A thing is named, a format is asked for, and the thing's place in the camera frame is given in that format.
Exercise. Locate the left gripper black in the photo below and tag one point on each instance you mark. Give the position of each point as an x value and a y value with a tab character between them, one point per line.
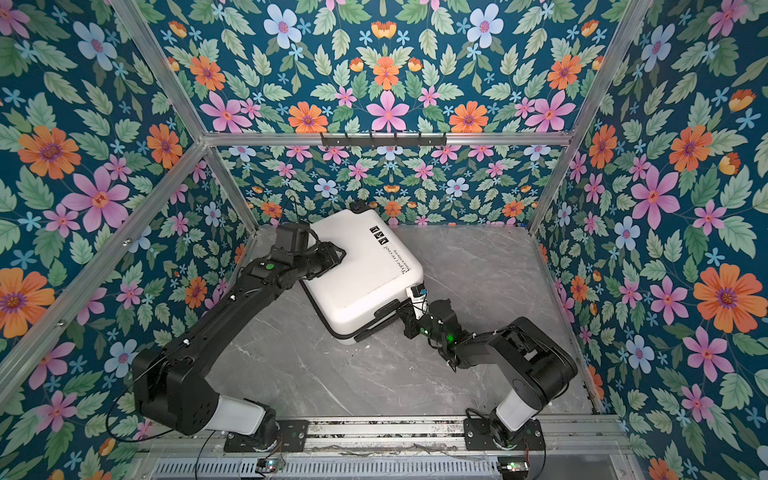
331	257

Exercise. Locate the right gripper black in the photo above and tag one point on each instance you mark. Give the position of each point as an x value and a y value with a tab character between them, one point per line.
406	312

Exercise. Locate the white hard-shell suitcase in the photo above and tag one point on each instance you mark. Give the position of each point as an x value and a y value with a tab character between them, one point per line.
361	296

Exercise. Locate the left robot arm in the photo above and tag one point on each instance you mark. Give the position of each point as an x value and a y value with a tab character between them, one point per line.
170	385

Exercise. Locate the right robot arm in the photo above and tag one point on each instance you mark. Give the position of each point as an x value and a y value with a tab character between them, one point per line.
536	367

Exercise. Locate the black hook rack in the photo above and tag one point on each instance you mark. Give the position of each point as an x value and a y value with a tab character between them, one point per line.
371	140

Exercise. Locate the white vent grille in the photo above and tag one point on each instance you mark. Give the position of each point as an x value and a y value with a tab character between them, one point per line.
327	468

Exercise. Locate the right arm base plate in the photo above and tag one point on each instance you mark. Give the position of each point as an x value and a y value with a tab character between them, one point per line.
481	434

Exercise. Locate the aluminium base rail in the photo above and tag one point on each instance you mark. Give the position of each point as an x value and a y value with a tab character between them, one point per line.
564	434

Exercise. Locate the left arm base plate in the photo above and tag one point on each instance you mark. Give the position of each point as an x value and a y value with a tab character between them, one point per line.
274	436

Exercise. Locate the aluminium frame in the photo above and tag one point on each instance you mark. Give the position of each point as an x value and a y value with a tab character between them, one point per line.
105	116

